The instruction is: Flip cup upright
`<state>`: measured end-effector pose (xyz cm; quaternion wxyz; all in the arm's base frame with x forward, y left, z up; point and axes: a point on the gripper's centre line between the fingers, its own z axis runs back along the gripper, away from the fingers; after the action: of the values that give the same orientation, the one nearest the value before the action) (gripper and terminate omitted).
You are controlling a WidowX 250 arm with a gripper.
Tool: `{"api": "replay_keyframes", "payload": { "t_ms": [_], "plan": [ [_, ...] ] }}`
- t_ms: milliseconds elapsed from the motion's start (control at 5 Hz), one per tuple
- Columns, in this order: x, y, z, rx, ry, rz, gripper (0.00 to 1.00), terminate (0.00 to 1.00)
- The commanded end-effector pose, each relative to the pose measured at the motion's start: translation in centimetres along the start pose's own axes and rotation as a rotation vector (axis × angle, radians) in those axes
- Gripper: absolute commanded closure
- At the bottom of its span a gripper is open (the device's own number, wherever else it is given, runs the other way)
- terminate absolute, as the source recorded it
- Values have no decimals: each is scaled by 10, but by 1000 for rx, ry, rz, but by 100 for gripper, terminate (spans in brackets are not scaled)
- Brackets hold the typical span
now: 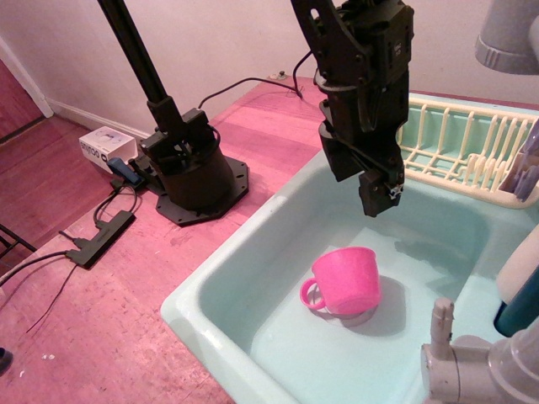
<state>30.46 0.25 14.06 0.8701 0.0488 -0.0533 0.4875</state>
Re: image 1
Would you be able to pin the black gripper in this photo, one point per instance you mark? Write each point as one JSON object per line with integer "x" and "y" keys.
{"x": 364, "y": 77}

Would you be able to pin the pink plastic cup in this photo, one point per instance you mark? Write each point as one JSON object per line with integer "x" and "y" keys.
{"x": 345, "y": 281}

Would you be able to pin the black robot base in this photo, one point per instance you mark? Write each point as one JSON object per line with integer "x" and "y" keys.
{"x": 182, "y": 162}

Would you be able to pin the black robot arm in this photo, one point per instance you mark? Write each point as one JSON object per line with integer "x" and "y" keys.
{"x": 316, "y": 19}

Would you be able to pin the cream dish drying rack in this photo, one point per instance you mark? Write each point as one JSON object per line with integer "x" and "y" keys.
{"x": 465, "y": 147}

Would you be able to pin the lavender toy cutlery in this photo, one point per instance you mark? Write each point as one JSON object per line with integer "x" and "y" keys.
{"x": 524, "y": 173}

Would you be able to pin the mint green toy sink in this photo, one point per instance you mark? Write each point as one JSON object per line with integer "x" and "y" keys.
{"x": 239, "y": 313}

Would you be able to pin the teal bottle with white cap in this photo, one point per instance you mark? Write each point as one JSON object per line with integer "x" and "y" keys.
{"x": 517, "y": 284}

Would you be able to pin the grey lamp shade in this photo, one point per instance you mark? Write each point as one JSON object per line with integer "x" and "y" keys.
{"x": 508, "y": 40}

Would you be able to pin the white toy faucet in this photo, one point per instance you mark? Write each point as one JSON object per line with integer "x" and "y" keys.
{"x": 472, "y": 370}

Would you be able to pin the white cardboard box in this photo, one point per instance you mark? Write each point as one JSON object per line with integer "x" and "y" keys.
{"x": 101, "y": 145}

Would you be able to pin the black usb hub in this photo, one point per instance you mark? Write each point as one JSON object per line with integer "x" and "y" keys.
{"x": 89, "y": 251}

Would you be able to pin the blue handled tool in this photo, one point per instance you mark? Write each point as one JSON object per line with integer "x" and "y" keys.
{"x": 118, "y": 167}

